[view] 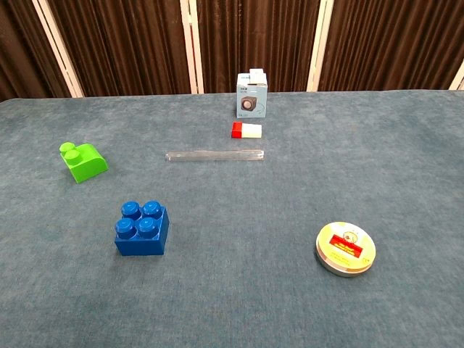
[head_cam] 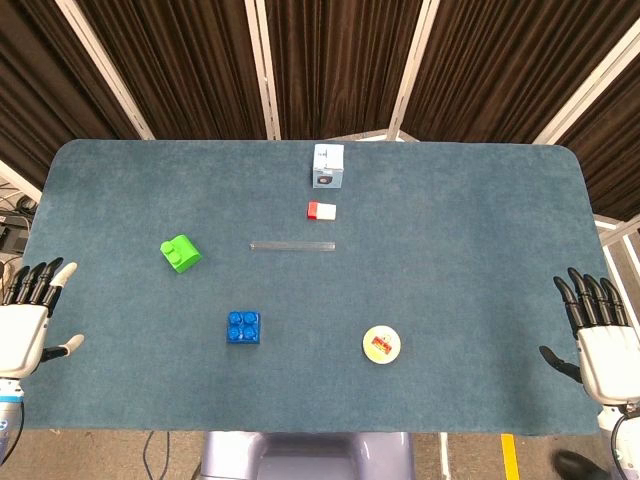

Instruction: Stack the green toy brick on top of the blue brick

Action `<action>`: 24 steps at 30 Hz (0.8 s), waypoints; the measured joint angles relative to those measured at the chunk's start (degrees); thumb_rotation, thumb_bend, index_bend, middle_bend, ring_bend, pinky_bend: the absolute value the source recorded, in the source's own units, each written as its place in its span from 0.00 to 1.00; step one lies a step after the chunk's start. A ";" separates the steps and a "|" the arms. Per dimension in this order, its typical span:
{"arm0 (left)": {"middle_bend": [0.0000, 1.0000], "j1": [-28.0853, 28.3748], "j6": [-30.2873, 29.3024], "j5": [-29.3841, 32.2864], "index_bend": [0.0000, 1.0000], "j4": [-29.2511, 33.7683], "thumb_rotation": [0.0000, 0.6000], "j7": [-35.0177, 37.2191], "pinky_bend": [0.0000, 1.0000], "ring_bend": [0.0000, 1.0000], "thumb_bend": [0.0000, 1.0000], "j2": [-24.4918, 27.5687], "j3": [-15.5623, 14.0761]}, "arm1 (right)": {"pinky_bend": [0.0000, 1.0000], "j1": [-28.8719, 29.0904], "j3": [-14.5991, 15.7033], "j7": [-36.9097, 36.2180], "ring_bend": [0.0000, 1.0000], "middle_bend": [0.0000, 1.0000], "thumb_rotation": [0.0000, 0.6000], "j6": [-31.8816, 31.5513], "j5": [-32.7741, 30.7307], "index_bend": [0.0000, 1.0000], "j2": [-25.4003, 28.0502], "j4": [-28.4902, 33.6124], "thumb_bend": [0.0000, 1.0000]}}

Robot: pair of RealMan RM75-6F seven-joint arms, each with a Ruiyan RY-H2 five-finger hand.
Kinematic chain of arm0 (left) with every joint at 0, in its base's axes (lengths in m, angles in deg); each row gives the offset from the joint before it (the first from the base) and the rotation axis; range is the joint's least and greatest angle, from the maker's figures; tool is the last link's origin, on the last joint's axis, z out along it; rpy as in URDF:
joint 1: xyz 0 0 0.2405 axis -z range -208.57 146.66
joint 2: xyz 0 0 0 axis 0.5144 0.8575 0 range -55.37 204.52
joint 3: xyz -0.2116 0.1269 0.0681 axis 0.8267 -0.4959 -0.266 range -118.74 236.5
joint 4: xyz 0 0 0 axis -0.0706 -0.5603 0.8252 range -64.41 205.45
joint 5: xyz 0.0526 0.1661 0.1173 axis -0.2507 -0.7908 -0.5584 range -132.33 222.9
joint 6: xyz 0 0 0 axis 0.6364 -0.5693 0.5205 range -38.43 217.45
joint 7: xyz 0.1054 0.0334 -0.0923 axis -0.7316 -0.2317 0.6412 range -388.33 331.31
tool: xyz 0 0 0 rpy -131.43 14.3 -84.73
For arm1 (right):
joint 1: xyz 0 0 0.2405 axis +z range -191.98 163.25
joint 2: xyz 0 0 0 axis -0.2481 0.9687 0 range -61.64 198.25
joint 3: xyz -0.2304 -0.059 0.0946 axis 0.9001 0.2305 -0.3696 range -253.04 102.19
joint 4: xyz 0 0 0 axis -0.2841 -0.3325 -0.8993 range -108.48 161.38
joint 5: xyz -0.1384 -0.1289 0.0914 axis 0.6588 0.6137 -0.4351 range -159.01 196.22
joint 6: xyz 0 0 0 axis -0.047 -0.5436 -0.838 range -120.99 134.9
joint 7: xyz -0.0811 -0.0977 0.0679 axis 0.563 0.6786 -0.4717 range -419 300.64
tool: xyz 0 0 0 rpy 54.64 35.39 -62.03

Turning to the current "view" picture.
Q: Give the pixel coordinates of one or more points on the blue toy brick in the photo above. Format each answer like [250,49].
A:
[143,239]

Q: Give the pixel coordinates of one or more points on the light blue speaker box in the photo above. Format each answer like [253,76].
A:
[252,99]

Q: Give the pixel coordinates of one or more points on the green toy brick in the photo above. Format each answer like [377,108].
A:
[87,166]

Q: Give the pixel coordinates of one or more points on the white frame post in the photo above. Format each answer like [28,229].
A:
[457,78]
[191,47]
[319,45]
[58,47]

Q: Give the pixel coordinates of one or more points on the round yellow-lidded tin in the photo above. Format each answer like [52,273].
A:
[345,248]

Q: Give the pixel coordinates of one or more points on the dark brown curtain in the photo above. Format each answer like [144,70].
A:
[137,43]

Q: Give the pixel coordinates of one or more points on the red and white small box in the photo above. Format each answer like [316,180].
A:
[246,130]

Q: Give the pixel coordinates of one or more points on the clear plastic tube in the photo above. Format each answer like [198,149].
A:
[214,155]

